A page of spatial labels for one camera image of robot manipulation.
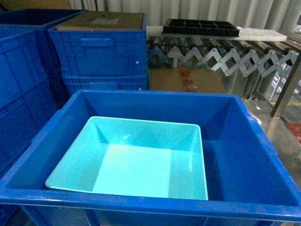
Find light turquoise plastic bin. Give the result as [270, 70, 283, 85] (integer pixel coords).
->
[45, 116, 208, 200]

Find brown cardboard box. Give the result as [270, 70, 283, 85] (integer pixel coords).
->
[149, 68, 227, 94]

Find large blue plastic crate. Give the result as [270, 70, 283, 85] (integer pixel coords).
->
[0, 90, 301, 226]

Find blue stacked crate lower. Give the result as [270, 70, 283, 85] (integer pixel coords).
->
[62, 74, 148, 95]

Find blue crate with cardboard lid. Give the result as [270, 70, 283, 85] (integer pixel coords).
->
[49, 13, 147, 77]

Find black compartment tray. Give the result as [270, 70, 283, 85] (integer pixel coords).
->
[162, 19, 240, 37]

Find expandable roller conveyor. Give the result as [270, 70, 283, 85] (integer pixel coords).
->
[147, 37, 301, 99]

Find brown cardboard sheet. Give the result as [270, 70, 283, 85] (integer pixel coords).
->
[56, 11, 144, 31]

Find tall blue crate left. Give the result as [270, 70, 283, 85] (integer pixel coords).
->
[0, 27, 57, 165]

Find white foam board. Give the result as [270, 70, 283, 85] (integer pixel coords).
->
[146, 26, 287, 42]

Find far left blue crate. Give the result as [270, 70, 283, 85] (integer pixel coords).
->
[0, 8, 85, 71]

